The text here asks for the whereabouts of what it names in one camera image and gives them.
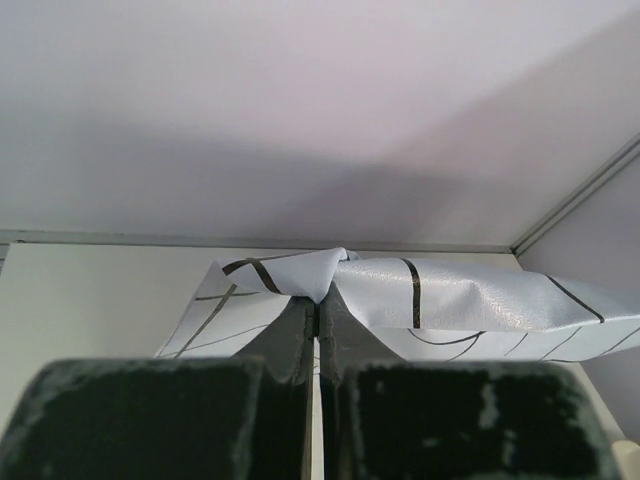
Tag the white black-grid tablecloth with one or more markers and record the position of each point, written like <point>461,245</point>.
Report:
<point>423,309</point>

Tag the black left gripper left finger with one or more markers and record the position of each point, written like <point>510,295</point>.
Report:
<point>247,416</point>

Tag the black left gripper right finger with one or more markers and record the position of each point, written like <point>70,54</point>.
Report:
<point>387,418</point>

